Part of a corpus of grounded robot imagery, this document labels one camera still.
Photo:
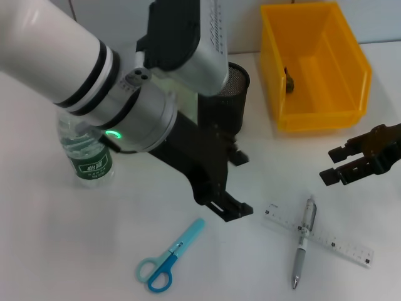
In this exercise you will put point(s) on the silver ballpoint pen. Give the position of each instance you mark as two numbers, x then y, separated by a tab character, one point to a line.
301	247

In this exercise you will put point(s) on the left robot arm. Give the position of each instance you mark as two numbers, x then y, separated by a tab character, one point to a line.
56	53

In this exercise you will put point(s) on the blue scissors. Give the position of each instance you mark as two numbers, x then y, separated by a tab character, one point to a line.
169	257

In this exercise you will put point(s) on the clear bottle green label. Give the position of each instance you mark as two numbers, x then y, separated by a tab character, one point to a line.
91	169

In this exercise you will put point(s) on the transparent plastic ruler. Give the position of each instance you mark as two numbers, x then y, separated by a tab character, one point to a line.
344	247

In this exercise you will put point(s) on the black mesh pen holder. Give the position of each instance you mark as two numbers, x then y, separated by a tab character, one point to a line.
232	106

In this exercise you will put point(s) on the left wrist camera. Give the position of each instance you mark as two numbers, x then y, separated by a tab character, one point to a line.
194	40

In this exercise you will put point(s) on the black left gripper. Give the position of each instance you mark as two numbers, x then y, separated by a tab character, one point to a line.
200	156

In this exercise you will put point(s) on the yellow plastic bin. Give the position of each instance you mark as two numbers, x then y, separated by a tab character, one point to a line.
316	47

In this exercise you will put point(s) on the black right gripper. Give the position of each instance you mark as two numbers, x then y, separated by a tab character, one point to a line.
385	147

